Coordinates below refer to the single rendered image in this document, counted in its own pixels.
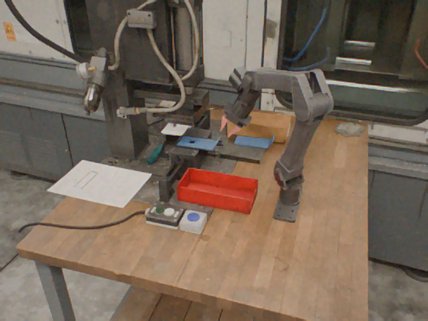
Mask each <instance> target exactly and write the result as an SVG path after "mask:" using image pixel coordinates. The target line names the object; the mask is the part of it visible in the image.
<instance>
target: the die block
mask: <svg viewBox="0 0 428 321"><path fill-rule="evenodd" d="M201 156H204V157H208V156H207V155H199V153H198V155H197V156H196V158H191V157H184V156H180V157H184V158H185V161H186V166H185V167H184V168H183V170H182V171H181V173H186V171H187V169H188V168H189V167H192V168H196V169H200V168H201ZM175 158H176V155H171V154H170V165H171V164H172V163H173V162H174V161H175Z"/></svg>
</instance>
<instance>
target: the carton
mask: <svg viewBox="0 0 428 321"><path fill-rule="evenodd" d="M249 115H250V116H251V117H252V120H251V121H250V122H249V124H248V127H247V128H246V127H245V126H244V125H243V127H242V129H241V130H240V131H237V132H236V133H233V134H236V135H244V136H249V137H254V138H268V139H271V137H272V136H273V135H274V134H275V136H274V140H273V142H274V143H278V144H285V142H286V140H287V136H288V134H289V130H290V116H289V115H272V114H267V113H261V112H250V114H249ZM234 127H235V124H233V123H232V122H230V121H229V120H228V121H227V122H226V135H227V136H229V133H231V131H232V129H233V128H234Z"/></svg>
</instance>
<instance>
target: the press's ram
mask: <svg viewBox="0 0 428 321"><path fill-rule="evenodd" d="M183 86H184V89H185V92H186V99H185V102H184V104H182V105H181V107H180V108H179V109H178V110H174V111H172V112H167V113H166V122H167V123H171V127H176V126H177V125H186V126H191V127H193V126H194V125H195V124H196V123H197V122H198V120H199V118H200V117H201V116H202V115H203V113H204V112H205V111H206V110H207V109H208V107H209V90H208V89H197V88H193V87H192V86H186V85H183ZM134 97H138V98H149V99H158V100H164V101H169V102H175V104H174V105H173V106H172V107H174V106H175V105H177V104H179V103H180V99H181V91H180V87H179V86H169V85H163V84H157V83H146V82H142V83H141V84H140V85H139V86H137V87H136V88H135V89H134ZM172 107H171V108H172Z"/></svg>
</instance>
